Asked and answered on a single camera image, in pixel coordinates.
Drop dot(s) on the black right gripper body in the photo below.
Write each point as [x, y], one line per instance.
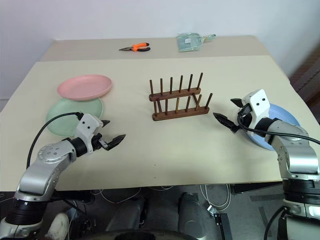
[246, 118]

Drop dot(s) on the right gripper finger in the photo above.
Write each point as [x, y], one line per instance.
[225, 120]
[237, 102]

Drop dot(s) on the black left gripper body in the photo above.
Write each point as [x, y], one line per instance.
[98, 143]

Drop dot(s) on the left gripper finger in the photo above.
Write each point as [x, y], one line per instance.
[105, 123]
[115, 141]

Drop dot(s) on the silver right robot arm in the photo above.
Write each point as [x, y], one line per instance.
[297, 152]

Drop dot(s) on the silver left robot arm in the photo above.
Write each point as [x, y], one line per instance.
[37, 172]

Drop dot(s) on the wooden dish rack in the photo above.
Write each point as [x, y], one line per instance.
[180, 115]

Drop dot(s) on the blue plate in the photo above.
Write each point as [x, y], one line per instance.
[282, 115]

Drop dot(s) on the green plate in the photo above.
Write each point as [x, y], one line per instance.
[65, 125]

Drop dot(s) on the pink plate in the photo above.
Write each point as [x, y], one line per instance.
[82, 86]

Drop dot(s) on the dark rounded shape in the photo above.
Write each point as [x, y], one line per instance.
[195, 215]
[125, 215]

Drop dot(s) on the clear bag with green contents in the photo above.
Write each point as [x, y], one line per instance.
[187, 42]

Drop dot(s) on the orange and black pliers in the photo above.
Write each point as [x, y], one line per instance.
[140, 46]

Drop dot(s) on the white shoe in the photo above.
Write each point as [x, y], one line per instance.
[58, 225]

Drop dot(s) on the black flat bar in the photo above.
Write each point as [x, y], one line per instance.
[223, 226]

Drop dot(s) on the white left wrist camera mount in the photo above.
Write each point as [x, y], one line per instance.
[86, 125]

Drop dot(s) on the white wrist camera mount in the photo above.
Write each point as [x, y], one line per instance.
[86, 125]
[258, 102]

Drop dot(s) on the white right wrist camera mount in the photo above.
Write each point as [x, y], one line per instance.
[258, 102]

